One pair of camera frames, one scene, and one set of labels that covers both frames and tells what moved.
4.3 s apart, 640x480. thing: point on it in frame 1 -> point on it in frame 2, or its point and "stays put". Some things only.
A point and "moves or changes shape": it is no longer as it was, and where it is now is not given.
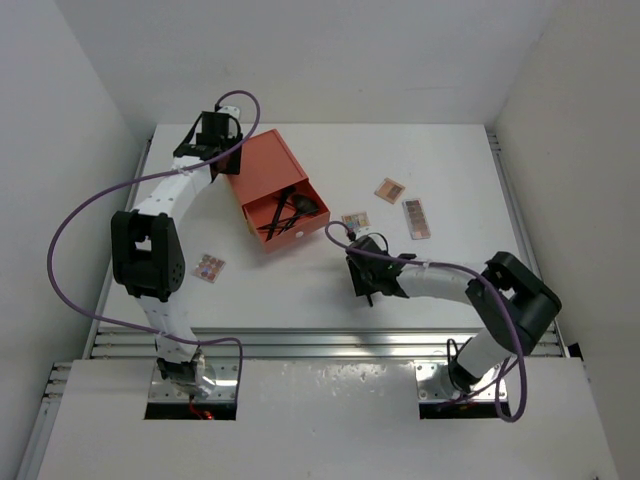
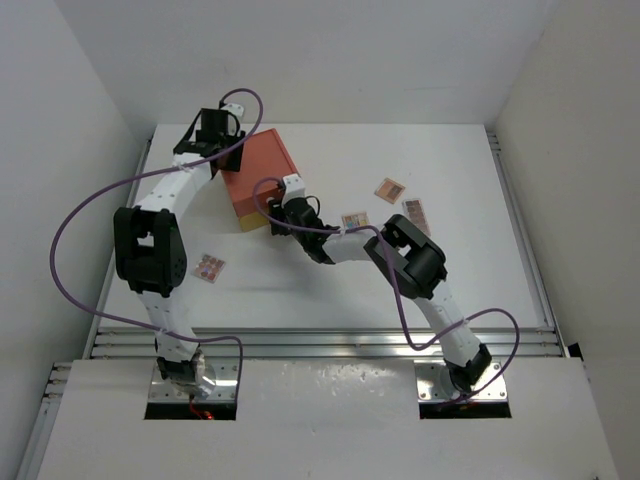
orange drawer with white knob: [286, 215] moves or changes shape
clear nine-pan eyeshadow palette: [209, 268] stays put
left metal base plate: [224, 388] stays put
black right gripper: [362, 287] -> [277, 210]
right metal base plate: [434, 383] stays put
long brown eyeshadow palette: [416, 219] stays put
